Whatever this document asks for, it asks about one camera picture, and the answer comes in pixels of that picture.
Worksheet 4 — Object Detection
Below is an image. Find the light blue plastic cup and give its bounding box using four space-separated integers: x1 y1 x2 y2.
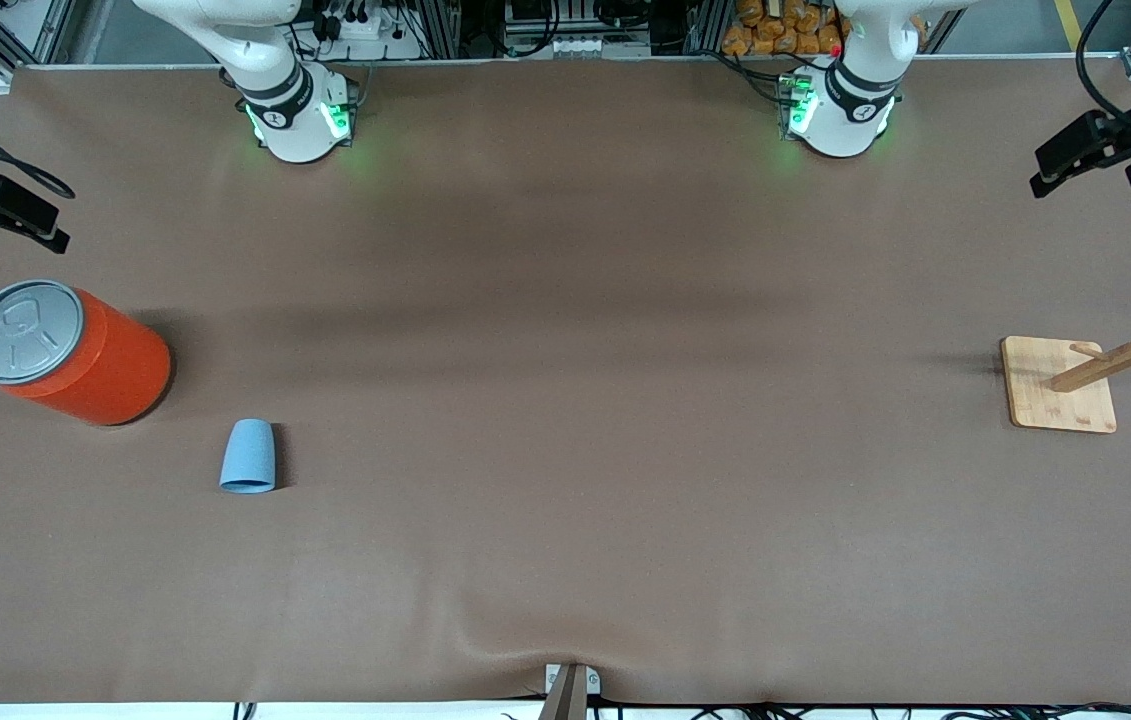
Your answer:
219 418 279 495

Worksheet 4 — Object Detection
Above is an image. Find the wooden cup rack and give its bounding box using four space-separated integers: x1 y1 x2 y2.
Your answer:
1000 268 1131 435

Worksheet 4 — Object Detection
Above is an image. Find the orange can with grey lid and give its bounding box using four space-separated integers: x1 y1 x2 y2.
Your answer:
0 278 175 428

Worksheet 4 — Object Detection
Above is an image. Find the pile of orange items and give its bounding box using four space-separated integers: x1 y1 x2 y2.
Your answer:
721 0 848 57

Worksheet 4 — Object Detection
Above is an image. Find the white power strip with plugs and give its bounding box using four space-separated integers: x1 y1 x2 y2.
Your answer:
310 0 431 61

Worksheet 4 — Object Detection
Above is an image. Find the long white power strip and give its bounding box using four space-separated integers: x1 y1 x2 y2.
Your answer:
545 35 653 59

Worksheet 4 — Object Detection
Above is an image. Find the brown tablecloth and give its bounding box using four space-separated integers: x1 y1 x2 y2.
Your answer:
0 58 1131 707

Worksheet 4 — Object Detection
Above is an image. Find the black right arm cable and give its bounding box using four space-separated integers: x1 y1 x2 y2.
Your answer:
0 85 77 200

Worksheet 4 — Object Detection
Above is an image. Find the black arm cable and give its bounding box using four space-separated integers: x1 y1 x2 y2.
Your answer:
0 85 77 200
1074 0 1131 129

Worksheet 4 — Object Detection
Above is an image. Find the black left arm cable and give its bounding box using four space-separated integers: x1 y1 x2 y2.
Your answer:
1074 0 1131 129

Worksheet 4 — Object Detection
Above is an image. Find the metal table bracket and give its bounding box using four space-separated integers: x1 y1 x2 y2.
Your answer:
543 662 603 720

